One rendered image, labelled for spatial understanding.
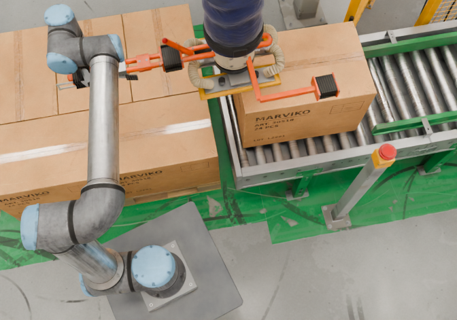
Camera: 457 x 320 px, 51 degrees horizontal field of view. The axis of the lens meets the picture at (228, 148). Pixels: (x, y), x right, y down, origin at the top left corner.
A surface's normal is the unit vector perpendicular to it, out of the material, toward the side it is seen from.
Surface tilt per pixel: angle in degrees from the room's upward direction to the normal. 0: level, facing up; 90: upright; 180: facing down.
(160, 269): 4
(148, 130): 0
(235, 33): 75
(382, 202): 0
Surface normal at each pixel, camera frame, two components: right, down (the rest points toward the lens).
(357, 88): -0.01, -0.38
